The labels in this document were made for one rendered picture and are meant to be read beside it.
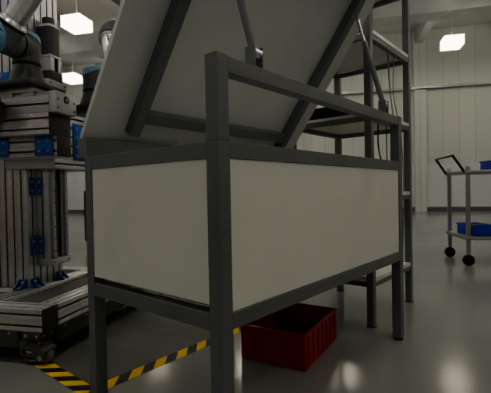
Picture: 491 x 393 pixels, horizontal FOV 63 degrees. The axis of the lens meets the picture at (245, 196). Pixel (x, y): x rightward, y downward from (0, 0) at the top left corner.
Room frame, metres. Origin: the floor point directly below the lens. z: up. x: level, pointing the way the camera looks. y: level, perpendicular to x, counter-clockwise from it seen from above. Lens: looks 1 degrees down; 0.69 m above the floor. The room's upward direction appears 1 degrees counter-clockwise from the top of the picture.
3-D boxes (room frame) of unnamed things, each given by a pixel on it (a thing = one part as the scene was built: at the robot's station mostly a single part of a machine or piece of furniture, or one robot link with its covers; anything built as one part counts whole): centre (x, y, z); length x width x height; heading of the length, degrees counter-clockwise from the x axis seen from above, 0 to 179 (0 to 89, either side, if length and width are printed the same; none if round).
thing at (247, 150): (1.54, -0.10, 0.40); 1.18 x 0.60 x 0.80; 140
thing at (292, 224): (1.54, -0.10, 0.60); 1.17 x 0.58 x 0.40; 140
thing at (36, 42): (1.77, 0.96, 1.33); 0.13 x 0.12 x 0.14; 170
